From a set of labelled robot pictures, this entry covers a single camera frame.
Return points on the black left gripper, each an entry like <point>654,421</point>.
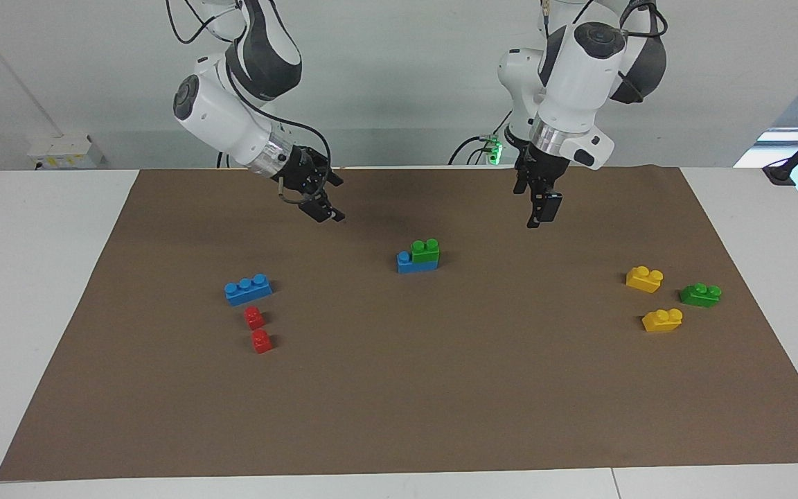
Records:
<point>541,170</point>

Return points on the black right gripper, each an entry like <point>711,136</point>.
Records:
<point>302,170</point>

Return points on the blue three-stud toy block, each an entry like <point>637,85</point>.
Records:
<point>409,266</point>
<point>248,290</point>

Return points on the green two-stud toy block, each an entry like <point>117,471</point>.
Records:
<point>700,296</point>
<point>427,252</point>

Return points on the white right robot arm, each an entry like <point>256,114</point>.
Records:
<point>222,118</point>

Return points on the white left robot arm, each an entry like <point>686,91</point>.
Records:
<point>582,76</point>

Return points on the yellow two-stud toy block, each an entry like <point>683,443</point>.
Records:
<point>643,279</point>
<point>662,321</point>

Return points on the red one-stud toy block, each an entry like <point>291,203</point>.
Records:
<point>261,342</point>
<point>254,319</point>

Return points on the brown paper table mat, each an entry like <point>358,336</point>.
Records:
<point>399,388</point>

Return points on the white wall socket box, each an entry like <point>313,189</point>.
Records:
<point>65,152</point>

